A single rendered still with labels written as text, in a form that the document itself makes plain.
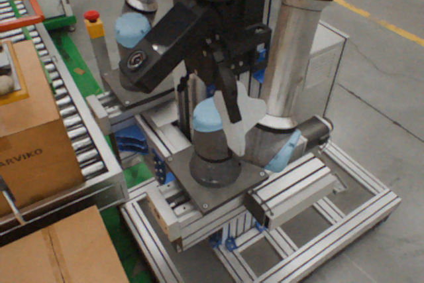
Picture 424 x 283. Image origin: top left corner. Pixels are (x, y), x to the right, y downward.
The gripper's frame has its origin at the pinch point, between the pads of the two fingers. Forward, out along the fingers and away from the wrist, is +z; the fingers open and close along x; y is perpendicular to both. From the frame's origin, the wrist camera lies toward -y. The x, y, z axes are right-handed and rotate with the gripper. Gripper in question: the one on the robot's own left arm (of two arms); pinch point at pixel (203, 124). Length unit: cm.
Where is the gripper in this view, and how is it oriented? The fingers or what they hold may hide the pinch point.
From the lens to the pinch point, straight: 50.2
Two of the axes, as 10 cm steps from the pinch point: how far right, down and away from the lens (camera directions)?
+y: 8.3, -3.9, 3.9
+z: 0.0, 7.2, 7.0
